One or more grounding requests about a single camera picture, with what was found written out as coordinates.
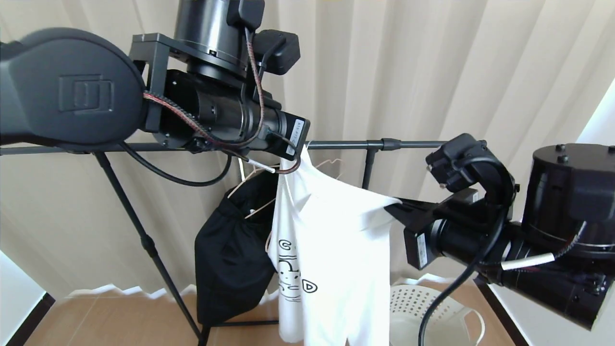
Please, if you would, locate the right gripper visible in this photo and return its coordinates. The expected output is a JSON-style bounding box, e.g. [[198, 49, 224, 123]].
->
[[404, 211, 514, 271]]

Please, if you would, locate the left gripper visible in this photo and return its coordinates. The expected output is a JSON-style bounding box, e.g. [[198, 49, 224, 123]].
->
[[247, 99, 310, 161]]

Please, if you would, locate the pink clothes hanger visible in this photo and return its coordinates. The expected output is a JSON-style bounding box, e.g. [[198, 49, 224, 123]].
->
[[226, 159, 280, 220], [312, 158, 344, 181]]

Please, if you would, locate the white printed garment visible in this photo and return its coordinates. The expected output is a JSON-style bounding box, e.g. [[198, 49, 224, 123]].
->
[[266, 144, 403, 346]]

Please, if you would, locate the black knitted garment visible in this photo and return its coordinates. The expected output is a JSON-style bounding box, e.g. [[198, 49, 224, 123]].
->
[[195, 168, 280, 327]]

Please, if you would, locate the black clothes rack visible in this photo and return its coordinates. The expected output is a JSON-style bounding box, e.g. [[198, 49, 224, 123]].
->
[[0, 138, 450, 346]]

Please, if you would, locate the white laundry basket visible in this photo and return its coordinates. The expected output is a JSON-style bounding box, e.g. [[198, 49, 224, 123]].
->
[[388, 284, 486, 346]]

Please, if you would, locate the beige curtain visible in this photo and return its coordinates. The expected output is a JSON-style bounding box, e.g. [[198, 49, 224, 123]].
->
[[0, 0, 615, 301]]

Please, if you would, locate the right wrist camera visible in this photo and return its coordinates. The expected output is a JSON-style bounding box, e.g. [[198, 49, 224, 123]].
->
[[425, 134, 489, 193]]

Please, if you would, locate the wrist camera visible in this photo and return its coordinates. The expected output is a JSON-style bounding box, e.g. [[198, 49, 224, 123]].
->
[[425, 134, 489, 193], [252, 30, 301, 76]]

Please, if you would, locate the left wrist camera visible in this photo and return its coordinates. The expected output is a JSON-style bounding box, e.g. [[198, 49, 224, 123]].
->
[[252, 30, 301, 76]]

